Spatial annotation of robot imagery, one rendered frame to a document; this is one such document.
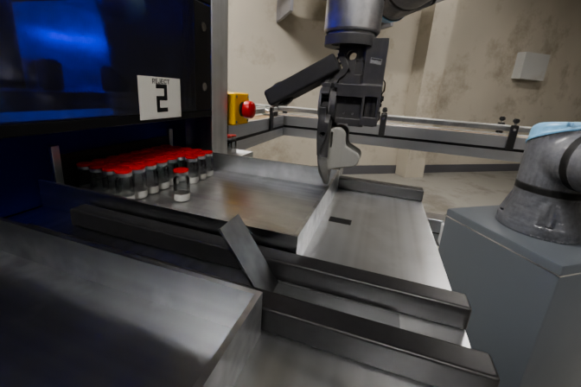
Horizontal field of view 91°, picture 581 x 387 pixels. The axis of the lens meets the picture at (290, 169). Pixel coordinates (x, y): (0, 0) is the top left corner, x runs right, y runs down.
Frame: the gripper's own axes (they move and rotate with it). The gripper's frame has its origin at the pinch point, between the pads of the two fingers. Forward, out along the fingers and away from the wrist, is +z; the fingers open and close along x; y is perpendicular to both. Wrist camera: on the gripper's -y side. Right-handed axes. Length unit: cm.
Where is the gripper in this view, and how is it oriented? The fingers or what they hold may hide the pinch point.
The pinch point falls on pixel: (322, 174)
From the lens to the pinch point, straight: 45.2
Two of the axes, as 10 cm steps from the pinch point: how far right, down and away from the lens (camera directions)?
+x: 3.1, -2.3, 9.2
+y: 9.5, 1.4, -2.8
